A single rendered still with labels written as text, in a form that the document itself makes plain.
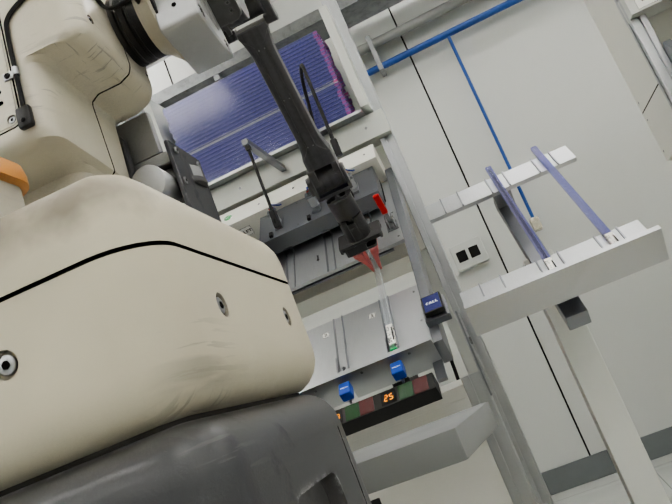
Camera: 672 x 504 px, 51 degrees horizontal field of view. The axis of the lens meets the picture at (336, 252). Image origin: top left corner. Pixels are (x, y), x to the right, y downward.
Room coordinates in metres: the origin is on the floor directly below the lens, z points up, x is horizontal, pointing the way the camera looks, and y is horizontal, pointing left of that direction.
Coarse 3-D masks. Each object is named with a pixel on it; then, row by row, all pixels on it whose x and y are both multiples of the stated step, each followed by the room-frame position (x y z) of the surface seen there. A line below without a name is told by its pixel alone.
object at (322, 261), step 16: (384, 192) 1.80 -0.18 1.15; (384, 224) 1.71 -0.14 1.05; (320, 240) 1.78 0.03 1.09; (336, 240) 1.75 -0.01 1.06; (384, 240) 1.66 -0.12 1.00; (400, 240) 1.64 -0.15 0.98; (288, 256) 1.79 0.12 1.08; (304, 256) 1.76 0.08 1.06; (320, 256) 1.73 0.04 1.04; (336, 256) 1.70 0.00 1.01; (288, 272) 1.74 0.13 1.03; (304, 272) 1.71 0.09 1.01; (320, 272) 1.69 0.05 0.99; (336, 272) 1.73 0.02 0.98; (304, 288) 1.75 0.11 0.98
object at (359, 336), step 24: (408, 288) 1.51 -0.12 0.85; (360, 312) 1.52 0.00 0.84; (408, 312) 1.46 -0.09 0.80; (312, 336) 1.54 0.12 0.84; (336, 336) 1.51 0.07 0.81; (360, 336) 1.47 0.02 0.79; (384, 336) 1.44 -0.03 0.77; (408, 336) 1.42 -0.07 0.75; (336, 360) 1.45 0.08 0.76; (360, 360) 1.43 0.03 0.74
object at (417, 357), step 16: (400, 352) 1.37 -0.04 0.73; (416, 352) 1.37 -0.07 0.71; (432, 352) 1.38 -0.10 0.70; (352, 368) 1.39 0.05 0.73; (368, 368) 1.38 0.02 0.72; (384, 368) 1.39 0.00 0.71; (416, 368) 1.40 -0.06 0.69; (320, 384) 1.40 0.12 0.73; (336, 384) 1.40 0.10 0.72; (352, 384) 1.41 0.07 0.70; (368, 384) 1.41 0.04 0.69; (384, 384) 1.42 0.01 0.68; (336, 400) 1.43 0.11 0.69
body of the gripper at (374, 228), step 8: (360, 216) 1.49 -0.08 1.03; (344, 224) 1.48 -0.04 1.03; (352, 224) 1.48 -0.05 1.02; (360, 224) 1.49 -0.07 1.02; (368, 224) 1.55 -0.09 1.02; (376, 224) 1.53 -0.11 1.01; (344, 232) 1.50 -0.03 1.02; (352, 232) 1.50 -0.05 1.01; (360, 232) 1.50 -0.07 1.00; (368, 232) 1.51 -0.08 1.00; (376, 232) 1.50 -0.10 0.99; (344, 240) 1.54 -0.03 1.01; (352, 240) 1.51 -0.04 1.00; (360, 240) 1.51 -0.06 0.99; (368, 240) 1.51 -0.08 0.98; (344, 248) 1.51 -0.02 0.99
